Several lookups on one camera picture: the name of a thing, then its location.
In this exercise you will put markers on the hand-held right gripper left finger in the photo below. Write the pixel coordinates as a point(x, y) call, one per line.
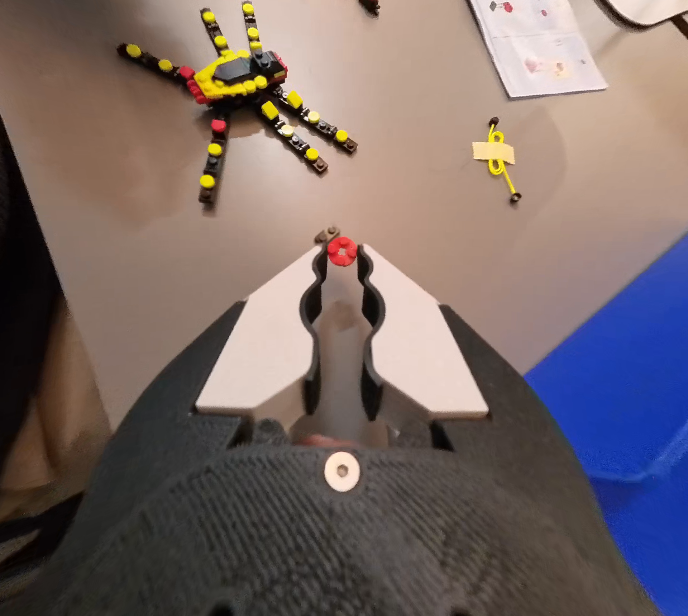
point(258, 358)

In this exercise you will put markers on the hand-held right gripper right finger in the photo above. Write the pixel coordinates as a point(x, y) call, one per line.
point(424, 358)

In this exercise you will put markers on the red round lego plate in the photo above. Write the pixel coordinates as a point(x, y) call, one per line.
point(342, 252)

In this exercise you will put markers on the small black lego plate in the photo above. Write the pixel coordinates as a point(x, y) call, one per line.
point(321, 236)

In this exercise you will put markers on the yellow black lego spider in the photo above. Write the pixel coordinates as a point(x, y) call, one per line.
point(226, 75)

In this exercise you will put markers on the tagged blue plastic bin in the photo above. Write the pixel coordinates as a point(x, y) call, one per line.
point(634, 358)

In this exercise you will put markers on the beige masking tape strip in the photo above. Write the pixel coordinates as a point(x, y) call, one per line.
point(492, 152)

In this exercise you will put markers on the white instruction booklet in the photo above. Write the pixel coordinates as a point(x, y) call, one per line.
point(537, 35)

